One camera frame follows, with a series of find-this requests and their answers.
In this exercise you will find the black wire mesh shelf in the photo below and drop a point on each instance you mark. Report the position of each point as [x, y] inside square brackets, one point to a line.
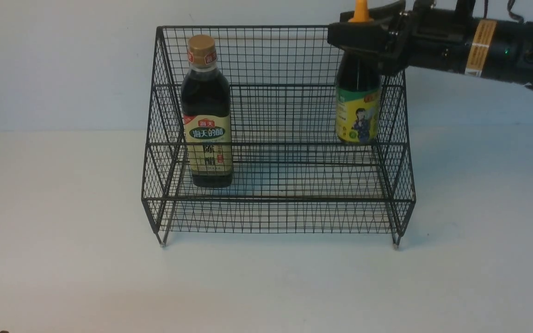
[291, 172]

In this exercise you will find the dark vinegar bottle gold cap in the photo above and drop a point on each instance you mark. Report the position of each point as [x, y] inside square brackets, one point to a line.
[205, 98]

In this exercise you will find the small sauce bottle orange cap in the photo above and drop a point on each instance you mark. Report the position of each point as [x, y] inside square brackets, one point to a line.
[358, 88]

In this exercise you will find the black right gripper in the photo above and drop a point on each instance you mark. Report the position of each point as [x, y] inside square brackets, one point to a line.
[424, 37]

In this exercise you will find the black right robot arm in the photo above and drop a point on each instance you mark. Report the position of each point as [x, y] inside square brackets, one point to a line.
[498, 50]

